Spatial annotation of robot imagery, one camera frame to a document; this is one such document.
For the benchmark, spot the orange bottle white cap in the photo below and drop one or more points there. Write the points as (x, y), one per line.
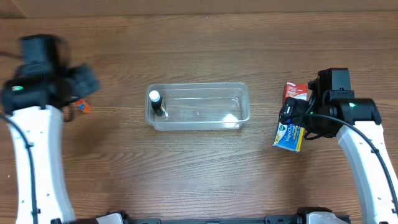
(83, 106)

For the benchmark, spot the dark bottle white cap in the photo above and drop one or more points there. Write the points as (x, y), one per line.
(157, 103)

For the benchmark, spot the clear plastic container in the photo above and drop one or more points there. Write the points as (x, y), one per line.
(200, 106)

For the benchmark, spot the blue VapoDrops box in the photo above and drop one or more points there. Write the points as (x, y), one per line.
(289, 137)

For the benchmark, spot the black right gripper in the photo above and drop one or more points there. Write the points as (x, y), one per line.
(294, 111)

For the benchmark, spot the red medicine box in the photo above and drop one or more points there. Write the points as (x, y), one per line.
(295, 90)

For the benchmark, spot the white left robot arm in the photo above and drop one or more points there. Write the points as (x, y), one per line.
(33, 101)

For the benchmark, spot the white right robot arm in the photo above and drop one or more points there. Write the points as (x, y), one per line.
(333, 111)

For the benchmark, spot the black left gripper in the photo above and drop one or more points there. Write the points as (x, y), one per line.
(83, 83)

